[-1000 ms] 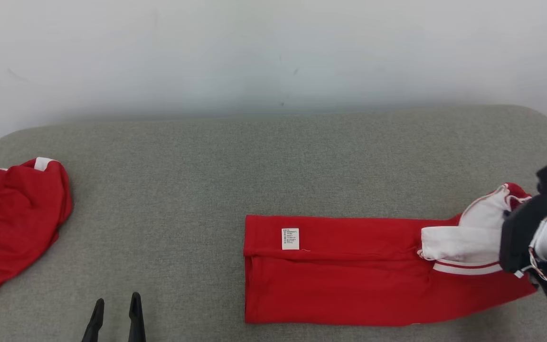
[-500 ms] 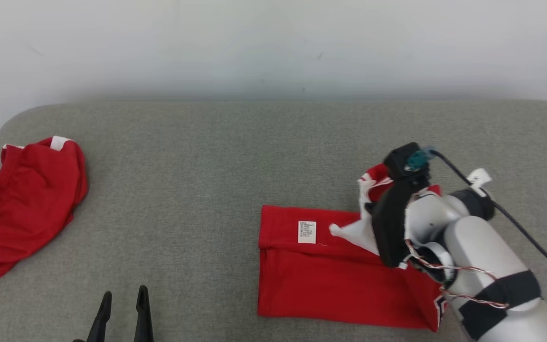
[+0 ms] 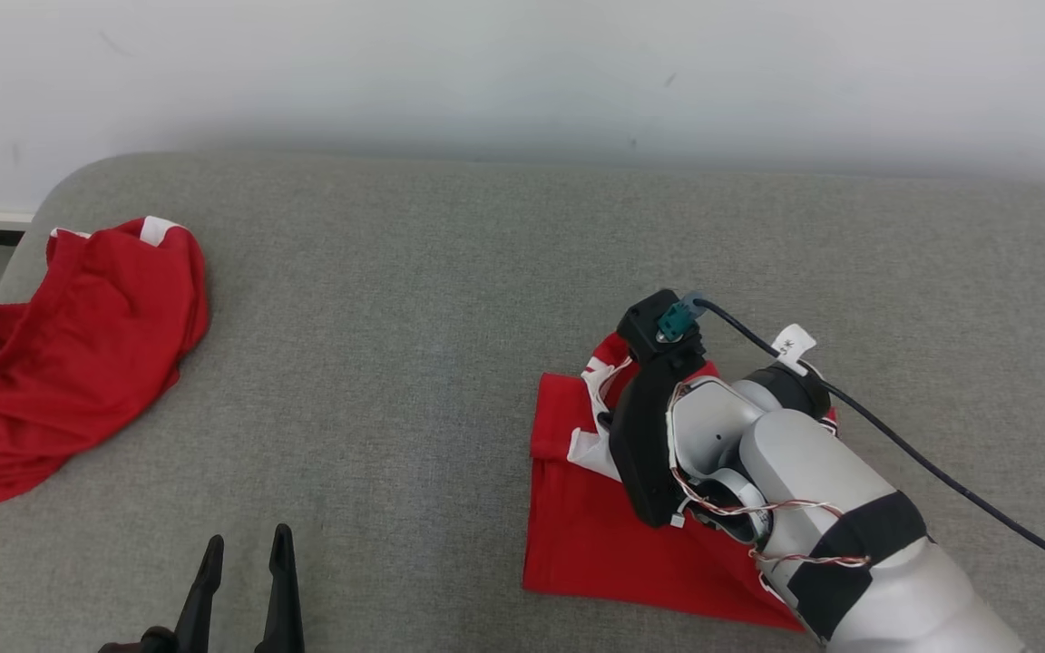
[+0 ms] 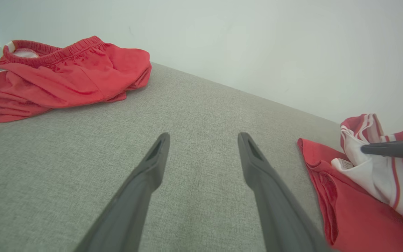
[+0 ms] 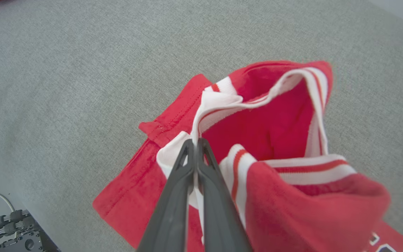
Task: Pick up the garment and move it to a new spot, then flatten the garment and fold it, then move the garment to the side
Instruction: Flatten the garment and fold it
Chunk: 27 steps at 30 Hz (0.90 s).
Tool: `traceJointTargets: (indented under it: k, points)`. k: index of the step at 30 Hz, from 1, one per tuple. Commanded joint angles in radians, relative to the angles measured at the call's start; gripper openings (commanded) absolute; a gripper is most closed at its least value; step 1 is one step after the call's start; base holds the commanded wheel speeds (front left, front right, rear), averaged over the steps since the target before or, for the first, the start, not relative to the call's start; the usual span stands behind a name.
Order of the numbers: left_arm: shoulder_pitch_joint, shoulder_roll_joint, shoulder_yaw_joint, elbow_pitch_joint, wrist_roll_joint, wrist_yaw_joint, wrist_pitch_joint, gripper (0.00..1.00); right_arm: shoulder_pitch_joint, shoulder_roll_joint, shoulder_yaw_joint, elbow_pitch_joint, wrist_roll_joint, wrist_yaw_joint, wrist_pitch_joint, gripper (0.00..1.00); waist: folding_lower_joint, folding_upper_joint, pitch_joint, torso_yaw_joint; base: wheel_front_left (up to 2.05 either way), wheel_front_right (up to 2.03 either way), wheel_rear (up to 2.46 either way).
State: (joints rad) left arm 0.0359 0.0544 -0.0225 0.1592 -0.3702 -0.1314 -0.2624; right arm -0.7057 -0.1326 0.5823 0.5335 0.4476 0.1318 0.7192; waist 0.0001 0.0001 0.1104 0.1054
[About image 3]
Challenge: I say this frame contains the thin red white twisted wires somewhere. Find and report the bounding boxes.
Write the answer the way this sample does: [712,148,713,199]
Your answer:
[666,377,874,583]

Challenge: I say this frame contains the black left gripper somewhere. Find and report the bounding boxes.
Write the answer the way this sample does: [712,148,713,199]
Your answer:
[96,523,307,653]

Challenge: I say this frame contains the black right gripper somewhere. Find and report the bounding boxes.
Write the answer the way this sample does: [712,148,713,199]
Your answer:
[608,352,710,530]

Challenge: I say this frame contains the black right camera cable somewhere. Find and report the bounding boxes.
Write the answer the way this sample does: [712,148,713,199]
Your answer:
[659,293,1045,584]

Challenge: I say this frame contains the grey fabric sofa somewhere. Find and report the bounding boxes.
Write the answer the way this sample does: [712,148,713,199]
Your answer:
[0,151,1045,653]

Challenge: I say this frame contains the red white basketball jersey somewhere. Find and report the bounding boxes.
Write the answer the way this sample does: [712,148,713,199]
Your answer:
[522,331,841,633]

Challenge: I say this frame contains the red shorts with white hem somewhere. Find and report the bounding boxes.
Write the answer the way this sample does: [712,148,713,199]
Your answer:
[0,215,211,514]

